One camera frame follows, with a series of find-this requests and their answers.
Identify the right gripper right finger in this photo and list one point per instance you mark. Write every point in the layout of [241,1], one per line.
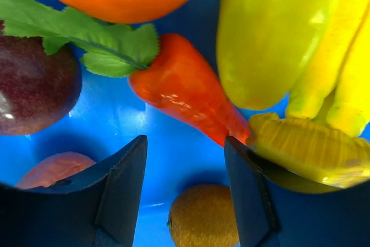
[274,207]

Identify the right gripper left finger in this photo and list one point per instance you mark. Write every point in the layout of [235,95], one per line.
[95,207]

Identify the yellow banana bunch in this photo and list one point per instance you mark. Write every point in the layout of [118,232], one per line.
[335,83]

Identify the brown kiwi fruit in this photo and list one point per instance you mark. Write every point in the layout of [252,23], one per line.
[203,215]

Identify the pink peach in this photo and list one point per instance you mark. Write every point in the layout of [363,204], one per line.
[54,168]

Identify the yellow starfruit slice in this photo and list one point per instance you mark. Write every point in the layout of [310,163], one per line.
[310,150]

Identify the dark purple plum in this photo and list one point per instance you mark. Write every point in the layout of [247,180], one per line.
[37,89]

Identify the orange carrot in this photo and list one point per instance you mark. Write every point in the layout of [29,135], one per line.
[165,71]

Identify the yellow green pepper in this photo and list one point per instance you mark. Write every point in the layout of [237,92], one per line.
[263,46]

